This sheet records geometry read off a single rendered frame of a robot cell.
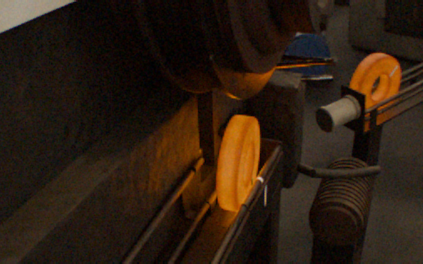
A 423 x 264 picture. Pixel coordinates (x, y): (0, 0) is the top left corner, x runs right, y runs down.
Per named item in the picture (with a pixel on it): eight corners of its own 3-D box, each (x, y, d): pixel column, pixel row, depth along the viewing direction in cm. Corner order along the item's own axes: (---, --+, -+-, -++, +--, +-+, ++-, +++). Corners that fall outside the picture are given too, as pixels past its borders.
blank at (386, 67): (361, 124, 123) (372, 129, 120) (338, 88, 113) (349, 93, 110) (397, 78, 124) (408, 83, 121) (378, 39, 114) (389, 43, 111)
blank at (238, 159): (210, 170, 73) (232, 175, 72) (236, 95, 82) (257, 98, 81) (222, 225, 84) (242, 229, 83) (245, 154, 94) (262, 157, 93)
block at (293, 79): (244, 182, 109) (244, 79, 98) (256, 164, 116) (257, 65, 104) (292, 191, 105) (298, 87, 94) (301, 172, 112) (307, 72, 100)
